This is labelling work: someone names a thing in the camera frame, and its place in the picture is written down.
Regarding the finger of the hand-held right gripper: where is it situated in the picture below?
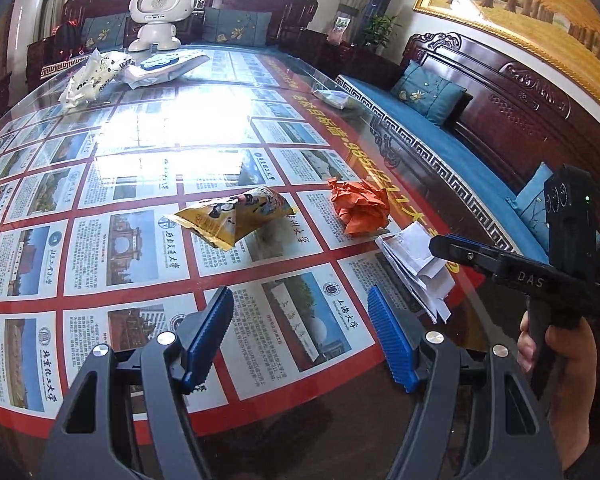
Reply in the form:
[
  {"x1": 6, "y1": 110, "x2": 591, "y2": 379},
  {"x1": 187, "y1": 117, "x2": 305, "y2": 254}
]
[
  {"x1": 428, "y1": 236, "x2": 518, "y2": 283},
  {"x1": 445, "y1": 233, "x2": 503, "y2": 256}
]

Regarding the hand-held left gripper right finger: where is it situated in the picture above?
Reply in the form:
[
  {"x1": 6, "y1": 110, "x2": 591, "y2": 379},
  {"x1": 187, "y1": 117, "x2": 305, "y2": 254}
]
[{"x1": 367, "y1": 286, "x2": 563, "y2": 480}]

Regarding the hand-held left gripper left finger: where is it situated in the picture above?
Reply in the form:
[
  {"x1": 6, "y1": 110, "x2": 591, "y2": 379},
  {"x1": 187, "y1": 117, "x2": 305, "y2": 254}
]
[{"x1": 39, "y1": 286, "x2": 236, "y2": 480}]

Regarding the white paper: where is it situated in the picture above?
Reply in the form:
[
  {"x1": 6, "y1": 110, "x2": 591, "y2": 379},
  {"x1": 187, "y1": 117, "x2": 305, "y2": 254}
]
[{"x1": 375, "y1": 221, "x2": 456, "y2": 324}]

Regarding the orange paper ball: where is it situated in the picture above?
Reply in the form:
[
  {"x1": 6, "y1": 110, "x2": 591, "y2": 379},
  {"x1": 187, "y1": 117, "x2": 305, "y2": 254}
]
[{"x1": 327, "y1": 177, "x2": 391, "y2": 237}]

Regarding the snack packet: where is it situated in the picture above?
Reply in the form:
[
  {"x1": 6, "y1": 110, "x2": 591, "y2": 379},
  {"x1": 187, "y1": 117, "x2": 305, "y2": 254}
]
[{"x1": 164, "y1": 186, "x2": 297, "y2": 251}]

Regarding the person's right hand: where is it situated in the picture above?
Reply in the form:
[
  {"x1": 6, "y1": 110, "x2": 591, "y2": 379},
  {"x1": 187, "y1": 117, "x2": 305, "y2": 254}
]
[{"x1": 517, "y1": 310, "x2": 600, "y2": 471}]

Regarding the teal embroidered cushion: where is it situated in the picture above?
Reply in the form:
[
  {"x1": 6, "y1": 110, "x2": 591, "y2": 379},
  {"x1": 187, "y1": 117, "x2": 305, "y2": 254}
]
[
  {"x1": 202, "y1": 7, "x2": 272, "y2": 46},
  {"x1": 391, "y1": 60, "x2": 467, "y2": 126},
  {"x1": 505, "y1": 162, "x2": 556, "y2": 251},
  {"x1": 80, "y1": 14, "x2": 131, "y2": 53}
]

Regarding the blue patterned seat pad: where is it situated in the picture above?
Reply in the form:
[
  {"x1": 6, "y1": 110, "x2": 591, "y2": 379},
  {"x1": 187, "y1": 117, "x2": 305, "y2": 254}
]
[{"x1": 336, "y1": 74, "x2": 551, "y2": 266}]

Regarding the printed poster under glass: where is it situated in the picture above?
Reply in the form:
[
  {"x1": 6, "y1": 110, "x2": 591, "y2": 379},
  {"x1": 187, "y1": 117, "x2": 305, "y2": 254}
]
[{"x1": 0, "y1": 45, "x2": 481, "y2": 436}]

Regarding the carved wooden sofa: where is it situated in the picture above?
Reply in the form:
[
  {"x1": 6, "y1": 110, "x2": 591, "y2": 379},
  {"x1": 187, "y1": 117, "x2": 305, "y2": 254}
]
[
  {"x1": 27, "y1": 0, "x2": 321, "y2": 81},
  {"x1": 335, "y1": 32, "x2": 600, "y2": 271}
]

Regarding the white tissue pack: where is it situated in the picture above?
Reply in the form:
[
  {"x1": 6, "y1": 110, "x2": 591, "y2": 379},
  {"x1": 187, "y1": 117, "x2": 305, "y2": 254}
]
[{"x1": 312, "y1": 87, "x2": 351, "y2": 110}]

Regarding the dark wooden side table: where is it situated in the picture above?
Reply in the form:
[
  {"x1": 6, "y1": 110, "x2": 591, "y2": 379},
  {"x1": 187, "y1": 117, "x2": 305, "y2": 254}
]
[{"x1": 315, "y1": 42, "x2": 406, "y2": 86}]

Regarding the potted green plant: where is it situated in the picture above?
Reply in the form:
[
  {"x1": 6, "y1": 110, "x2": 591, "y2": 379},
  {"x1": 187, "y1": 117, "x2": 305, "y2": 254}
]
[{"x1": 362, "y1": 12, "x2": 403, "y2": 53}]

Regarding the gold framed tree painting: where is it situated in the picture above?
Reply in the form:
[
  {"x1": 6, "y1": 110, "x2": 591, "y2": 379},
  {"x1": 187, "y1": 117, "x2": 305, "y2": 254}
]
[{"x1": 412, "y1": 0, "x2": 600, "y2": 121}]

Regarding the small printed card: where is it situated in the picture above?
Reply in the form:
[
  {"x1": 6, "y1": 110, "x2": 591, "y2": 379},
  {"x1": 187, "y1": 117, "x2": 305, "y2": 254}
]
[{"x1": 330, "y1": 10, "x2": 353, "y2": 46}]

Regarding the dark floor-standing tower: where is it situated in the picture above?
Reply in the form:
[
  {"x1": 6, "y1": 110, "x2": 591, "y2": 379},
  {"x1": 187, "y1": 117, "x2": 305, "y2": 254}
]
[{"x1": 362, "y1": 0, "x2": 393, "y2": 46}]

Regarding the white and blue wipes packet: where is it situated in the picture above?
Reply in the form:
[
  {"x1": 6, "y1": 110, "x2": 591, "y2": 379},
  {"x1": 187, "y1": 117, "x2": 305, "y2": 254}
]
[{"x1": 117, "y1": 49, "x2": 211, "y2": 90}]

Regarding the white printed plastic bag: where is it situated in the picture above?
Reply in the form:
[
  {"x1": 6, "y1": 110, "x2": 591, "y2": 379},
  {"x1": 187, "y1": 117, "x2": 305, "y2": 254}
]
[{"x1": 59, "y1": 48, "x2": 133, "y2": 110}]

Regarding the black bag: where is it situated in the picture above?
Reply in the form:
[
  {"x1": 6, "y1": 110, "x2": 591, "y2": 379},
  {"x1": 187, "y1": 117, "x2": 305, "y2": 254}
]
[{"x1": 54, "y1": 19, "x2": 83, "y2": 56}]

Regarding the white robot toy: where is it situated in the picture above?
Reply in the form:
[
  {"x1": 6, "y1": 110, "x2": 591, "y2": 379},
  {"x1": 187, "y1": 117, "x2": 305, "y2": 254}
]
[{"x1": 127, "y1": 0, "x2": 198, "y2": 52}]

